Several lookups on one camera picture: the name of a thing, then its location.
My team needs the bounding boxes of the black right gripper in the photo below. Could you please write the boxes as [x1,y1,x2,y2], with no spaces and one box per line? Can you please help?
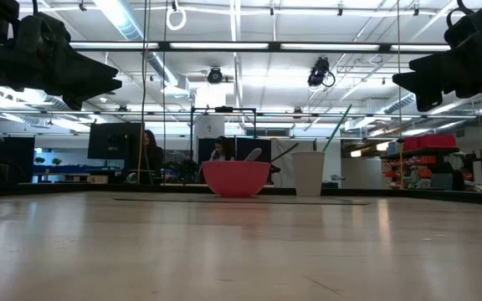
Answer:
[392,4,482,114]

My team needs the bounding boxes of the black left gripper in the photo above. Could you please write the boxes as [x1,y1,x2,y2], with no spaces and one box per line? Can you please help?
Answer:
[14,13,124,112]

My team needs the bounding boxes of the green straw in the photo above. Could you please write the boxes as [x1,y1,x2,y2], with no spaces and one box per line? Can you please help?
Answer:
[321,103,354,154]

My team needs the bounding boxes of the white paper cup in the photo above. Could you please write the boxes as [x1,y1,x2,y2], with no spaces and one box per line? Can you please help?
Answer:
[290,150,326,198]

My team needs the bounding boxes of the black fork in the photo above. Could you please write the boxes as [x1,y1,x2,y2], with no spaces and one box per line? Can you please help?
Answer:
[269,141,300,165]

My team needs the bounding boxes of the red plastic bowl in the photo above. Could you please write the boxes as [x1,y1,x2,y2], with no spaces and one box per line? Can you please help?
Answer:
[201,160,272,199]

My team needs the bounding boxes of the black monitor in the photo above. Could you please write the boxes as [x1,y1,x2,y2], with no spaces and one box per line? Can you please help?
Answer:
[87,121,142,161]

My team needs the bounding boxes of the large red storage bin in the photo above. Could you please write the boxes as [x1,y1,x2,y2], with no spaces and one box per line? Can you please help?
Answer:
[418,133,458,150]

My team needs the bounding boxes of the small red storage bin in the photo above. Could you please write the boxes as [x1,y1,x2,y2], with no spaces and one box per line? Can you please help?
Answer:
[403,135,422,152]

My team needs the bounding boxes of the storage shelf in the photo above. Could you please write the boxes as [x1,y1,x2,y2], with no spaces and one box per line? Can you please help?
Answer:
[379,145,477,191]

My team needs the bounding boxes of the orange pole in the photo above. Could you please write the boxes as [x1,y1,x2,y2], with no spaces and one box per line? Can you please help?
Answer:
[136,141,146,186]

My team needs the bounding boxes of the blue table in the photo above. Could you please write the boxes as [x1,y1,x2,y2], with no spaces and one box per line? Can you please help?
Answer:
[31,164,93,177]

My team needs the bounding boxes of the person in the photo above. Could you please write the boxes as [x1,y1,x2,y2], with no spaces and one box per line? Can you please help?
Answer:
[141,129,165,186]
[208,135,236,163]

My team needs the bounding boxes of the black partition screen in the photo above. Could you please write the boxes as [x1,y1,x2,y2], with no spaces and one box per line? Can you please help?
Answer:
[196,137,273,165]

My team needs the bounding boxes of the silver ceiling duct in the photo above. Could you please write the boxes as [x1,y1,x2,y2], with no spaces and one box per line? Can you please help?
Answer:
[93,0,192,91]
[384,92,418,115]

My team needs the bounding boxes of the white hanging ring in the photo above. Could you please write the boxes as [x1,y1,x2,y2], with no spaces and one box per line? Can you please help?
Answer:
[165,5,188,32]

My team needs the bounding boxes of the black hanging camera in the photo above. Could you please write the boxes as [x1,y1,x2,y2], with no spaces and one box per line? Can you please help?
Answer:
[306,56,337,90]

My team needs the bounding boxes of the black overhead camera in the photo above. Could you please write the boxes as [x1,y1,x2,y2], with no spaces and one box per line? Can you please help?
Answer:
[206,66,225,86]

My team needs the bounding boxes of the black background rig frame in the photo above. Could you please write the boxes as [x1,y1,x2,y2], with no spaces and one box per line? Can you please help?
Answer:
[188,105,259,140]

